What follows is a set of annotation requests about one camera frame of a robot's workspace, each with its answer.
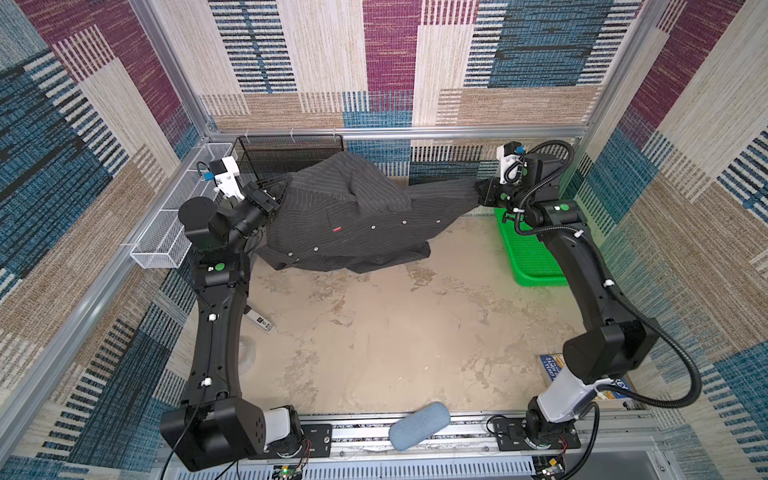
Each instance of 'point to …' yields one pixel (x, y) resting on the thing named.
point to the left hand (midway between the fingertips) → (294, 173)
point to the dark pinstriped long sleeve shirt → (344, 212)
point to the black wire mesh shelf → (272, 156)
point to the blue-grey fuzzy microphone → (420, 426)
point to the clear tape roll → (246, 352)
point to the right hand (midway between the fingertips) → (476, 187)
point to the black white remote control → (255, 317)
